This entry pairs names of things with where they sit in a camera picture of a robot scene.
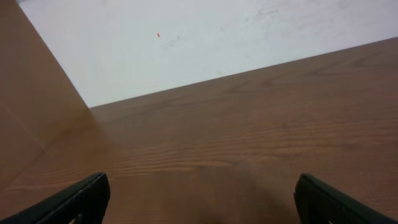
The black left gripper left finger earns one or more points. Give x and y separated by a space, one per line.
83 202

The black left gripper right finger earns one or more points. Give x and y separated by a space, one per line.
318 202

